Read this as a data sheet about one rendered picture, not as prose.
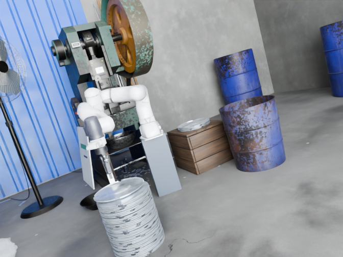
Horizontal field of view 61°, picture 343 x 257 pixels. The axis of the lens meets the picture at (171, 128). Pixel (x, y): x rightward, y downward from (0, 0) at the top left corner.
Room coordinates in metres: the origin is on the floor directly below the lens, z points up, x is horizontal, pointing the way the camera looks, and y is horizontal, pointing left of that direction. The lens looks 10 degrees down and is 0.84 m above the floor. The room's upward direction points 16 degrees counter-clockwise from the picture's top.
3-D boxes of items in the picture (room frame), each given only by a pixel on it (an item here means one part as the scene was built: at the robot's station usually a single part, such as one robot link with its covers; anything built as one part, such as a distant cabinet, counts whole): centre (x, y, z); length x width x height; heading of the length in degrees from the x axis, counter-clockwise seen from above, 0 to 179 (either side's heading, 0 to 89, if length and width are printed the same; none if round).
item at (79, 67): (2.98, 0.58, 0.83); 0.79 x 0.43 x 1.34; 25
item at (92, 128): (1.72, 0.45, 0.67); 0.18 x 0.10 x 0.13; 17
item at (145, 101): (2.19, 0.15, 0.71); 0.18 x 0.11 x 0.25; 170
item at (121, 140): (2.85, 0.52, 0.36); 0.34 x 0.34 x 0.10
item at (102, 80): (2.81, 0.50, 1.04); 0.17 x 0.15 x 0.30; 25
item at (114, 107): (2.69, 0.45, 0.72); 0.25 x 0.14 x 0.14; 25
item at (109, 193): (1.55, 0.38, 0.32); 0.29 x 0.29 x 0.01
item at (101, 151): (1.68, 0.43, 0.51); 0.08 x 0.07 x 0.09; 24
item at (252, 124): (2.15, -0.59, 0.24); 0.42 x 0.42 x 0.48
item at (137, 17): (3.09, 0.26, 1.33); 1.03 x 0.28 x 0.82; 25
